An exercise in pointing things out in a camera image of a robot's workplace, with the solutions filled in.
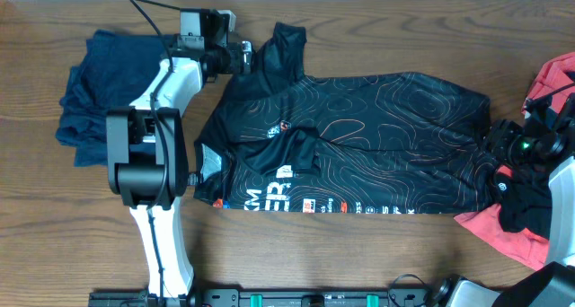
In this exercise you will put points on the black orange contour-pattern shirt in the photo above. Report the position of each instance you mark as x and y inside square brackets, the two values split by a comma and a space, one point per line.
[280, 140]

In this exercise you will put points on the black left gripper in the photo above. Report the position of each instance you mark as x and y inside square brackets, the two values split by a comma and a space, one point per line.
[248, 65]

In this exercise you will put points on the black garment with logo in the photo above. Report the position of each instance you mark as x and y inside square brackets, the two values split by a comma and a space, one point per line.
[525, 201]

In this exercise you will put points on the red garment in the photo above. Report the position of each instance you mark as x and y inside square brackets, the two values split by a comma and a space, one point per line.
[525, 247]

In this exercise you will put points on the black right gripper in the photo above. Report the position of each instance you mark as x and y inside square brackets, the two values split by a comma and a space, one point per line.
[501, 134]

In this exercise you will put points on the folded navy blue garment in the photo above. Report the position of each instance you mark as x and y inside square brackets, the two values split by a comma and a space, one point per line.
[115, 71]

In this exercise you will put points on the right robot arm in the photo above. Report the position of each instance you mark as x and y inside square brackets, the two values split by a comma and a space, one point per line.
[550, 121]

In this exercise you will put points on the black mounting rail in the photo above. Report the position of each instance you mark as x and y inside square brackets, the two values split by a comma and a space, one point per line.
[408, 297]

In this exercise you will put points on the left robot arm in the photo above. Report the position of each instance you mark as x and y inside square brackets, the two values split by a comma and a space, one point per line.
[146, 152]

